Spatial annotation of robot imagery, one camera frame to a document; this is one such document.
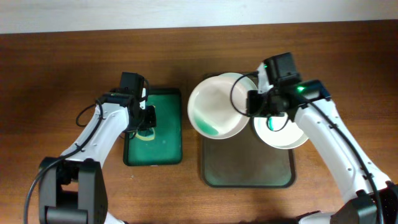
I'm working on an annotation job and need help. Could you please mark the white plate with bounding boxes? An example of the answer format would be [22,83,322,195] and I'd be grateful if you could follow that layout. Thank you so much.
[252,113,308,149]
[187,75,249,140]

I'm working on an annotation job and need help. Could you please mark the green yellow sponge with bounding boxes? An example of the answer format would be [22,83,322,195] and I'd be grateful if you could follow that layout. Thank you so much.
[135,128,155,141]

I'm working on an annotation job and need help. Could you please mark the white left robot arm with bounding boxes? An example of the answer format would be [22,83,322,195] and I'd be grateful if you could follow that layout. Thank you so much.
[32,72,156,223]

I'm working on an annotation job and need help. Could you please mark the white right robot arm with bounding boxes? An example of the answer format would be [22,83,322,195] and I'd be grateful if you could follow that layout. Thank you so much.
[246,52,397,223]

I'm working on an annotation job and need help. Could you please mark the green plastic tray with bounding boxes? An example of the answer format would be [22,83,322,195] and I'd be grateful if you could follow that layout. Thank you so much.
[123,88,183,166]

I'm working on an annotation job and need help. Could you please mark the brown serving tray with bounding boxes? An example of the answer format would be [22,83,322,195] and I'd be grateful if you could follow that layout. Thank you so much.
[200,72,296,189]

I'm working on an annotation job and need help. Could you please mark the grey plate with stain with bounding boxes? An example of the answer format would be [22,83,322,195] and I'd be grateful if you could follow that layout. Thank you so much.
[219,72,257,91]

